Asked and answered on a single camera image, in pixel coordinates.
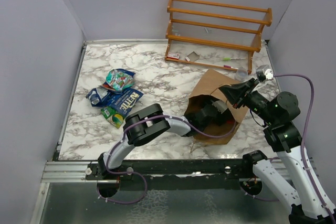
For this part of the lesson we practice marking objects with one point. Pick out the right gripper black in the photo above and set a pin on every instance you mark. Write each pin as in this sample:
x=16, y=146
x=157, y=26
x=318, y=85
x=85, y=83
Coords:
x=235, y=93

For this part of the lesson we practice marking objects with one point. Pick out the brown paper bag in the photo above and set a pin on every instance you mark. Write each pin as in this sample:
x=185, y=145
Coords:
x=216, y=128

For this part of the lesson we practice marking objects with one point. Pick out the dark blue snack packet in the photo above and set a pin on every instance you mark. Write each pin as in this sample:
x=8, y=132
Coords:
x=122, y=102

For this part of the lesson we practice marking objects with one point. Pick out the teal red snack packet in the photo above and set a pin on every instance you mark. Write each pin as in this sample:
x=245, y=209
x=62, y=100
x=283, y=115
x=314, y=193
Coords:
x=118, y=80

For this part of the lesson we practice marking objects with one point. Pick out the green snack packet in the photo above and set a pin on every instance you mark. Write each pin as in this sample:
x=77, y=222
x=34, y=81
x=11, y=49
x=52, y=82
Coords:
x=112, y=116

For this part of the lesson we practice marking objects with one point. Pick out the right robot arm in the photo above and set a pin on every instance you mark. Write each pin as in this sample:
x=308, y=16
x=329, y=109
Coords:
x=304, y=199

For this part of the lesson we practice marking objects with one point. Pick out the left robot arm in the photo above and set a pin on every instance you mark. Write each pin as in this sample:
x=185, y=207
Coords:
x=147, y=124

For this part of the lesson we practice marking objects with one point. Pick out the pink marker pen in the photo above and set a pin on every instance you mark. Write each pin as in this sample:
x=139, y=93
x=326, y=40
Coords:
x=230, y=67

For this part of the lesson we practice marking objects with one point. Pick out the green marker pen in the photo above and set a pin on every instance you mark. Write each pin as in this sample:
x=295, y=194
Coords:
x=233, y=58

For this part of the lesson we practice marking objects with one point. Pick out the small open cardboard box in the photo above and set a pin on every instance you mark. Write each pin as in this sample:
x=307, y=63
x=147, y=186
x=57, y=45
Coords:
x=192, y=57

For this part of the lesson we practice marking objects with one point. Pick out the wooden shelf rack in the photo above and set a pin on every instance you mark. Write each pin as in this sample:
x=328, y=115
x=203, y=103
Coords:
x=218, y=25

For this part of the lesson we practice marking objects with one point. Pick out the red white small box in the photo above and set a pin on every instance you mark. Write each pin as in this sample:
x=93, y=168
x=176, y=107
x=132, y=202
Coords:
x=173, y=55

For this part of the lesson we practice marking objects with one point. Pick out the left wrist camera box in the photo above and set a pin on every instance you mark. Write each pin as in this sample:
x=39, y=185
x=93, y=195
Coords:
x=220, y=105

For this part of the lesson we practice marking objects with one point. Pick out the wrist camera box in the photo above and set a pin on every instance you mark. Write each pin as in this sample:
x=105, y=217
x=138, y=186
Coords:
x=264, y=73
x=220, y=105

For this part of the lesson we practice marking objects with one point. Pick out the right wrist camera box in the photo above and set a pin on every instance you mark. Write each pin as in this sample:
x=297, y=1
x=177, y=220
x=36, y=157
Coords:
x=264, y=73

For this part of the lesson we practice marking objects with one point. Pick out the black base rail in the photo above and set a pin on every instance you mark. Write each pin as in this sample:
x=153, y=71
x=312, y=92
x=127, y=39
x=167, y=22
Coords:
x=176, y=174

